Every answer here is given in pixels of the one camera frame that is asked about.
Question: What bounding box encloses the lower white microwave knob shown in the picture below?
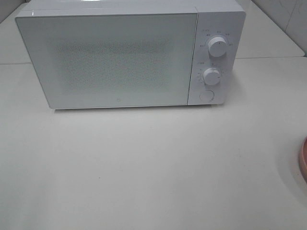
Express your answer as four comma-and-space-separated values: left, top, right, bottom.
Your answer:
202, 68, 221, 86

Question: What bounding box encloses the round white door release button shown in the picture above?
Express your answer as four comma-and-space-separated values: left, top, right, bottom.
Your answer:
200, 90, 214, 103

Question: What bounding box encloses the white microwave knob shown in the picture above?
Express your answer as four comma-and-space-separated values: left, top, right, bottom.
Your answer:
208, 35, 228, 58
202, 68, 221, 86

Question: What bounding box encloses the white microwave door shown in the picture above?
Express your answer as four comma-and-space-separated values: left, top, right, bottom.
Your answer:
16, 14, 197, 109

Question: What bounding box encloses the pink plate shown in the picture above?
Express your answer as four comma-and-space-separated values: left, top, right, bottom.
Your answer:
299, 139, 307, 180

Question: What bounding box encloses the white microwave oven body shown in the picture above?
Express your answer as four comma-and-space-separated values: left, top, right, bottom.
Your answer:
15, 0, 246, 108

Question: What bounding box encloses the upper white microwave knob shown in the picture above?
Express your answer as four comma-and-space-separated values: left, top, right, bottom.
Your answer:
208, 35, 228, 58

